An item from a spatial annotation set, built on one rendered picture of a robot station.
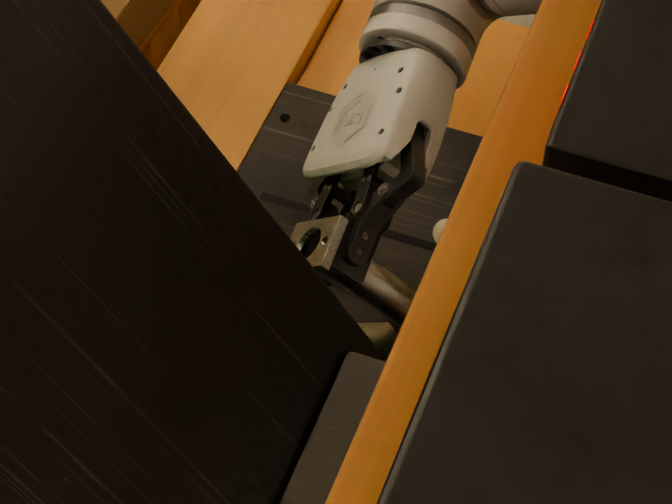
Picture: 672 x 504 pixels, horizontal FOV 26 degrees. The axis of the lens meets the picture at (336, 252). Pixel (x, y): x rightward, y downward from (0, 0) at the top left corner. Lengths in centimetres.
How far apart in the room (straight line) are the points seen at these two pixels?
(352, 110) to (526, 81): 38
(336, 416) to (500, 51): 80
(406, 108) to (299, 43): 61
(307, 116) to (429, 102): 52
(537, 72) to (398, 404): 19
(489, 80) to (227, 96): 29
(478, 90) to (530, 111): 93
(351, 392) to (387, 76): 24
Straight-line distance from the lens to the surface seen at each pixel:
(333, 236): 99
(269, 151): 151
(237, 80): 158
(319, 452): 91
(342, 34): 166
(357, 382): 94
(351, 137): 103
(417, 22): 106
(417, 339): 59
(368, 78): 106
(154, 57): 179
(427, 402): 49
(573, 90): 62
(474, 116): 158
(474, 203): 64
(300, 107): 155
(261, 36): 163
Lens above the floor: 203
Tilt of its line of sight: 53 degrees down
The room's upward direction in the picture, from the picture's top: straight up
